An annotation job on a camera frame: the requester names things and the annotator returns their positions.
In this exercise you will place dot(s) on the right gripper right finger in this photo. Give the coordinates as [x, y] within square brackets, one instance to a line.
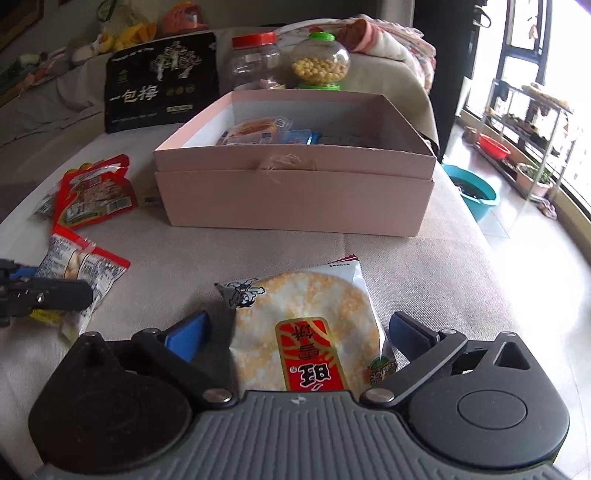
[487, 405]

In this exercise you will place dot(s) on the blue seaweed snack bag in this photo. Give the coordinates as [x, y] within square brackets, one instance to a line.
[300, 137]

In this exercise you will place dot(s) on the black plum snack bag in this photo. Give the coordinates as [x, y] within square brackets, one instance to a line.
[165, 81]

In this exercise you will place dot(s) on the pink cardboard box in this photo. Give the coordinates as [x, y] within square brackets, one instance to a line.
[370, 173]

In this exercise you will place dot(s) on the red plastic basin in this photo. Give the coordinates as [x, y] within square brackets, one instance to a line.
[493, 148]

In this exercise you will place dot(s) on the grey covered sofa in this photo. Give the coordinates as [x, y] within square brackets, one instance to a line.
[65, 100]

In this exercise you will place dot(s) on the teal plastic basin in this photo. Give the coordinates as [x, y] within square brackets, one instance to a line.
[477, 193]

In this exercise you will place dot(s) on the red white snack bag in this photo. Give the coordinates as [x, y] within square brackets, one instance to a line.
[93, 195]

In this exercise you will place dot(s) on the orange plastic toy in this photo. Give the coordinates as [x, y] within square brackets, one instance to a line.
[185, 17]

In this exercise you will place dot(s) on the rice cracker packet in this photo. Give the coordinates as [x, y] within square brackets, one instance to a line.
[308, 331]

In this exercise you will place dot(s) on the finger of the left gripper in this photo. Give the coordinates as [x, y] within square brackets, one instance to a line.
[22, 292]

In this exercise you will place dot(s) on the yellow plush toy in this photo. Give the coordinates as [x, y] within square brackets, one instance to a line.
[135, 35]

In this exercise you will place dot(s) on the green yellow bag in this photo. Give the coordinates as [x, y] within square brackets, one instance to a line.
[117, 15]

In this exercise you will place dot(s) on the metal plant shelf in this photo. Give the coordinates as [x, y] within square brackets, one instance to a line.
[537, 128]

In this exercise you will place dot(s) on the white plush toy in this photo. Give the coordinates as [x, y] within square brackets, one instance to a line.
[103, 44]

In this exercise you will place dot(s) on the red clear snack packet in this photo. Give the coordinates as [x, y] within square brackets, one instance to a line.
[73, 257]

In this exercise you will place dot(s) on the green lid candy dispenser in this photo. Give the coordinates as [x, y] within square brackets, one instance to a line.
[320, 62]

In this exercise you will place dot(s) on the red lid plastic jar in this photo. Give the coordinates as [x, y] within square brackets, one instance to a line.
[256, 63]

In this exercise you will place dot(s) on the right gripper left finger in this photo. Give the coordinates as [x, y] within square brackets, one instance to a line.
[114, 406]

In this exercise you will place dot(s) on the clear barcode packet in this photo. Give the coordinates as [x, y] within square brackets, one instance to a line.
[46, 207]

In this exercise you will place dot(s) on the packaged round pastry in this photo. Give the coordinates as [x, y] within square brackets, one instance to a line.
[265, 130]

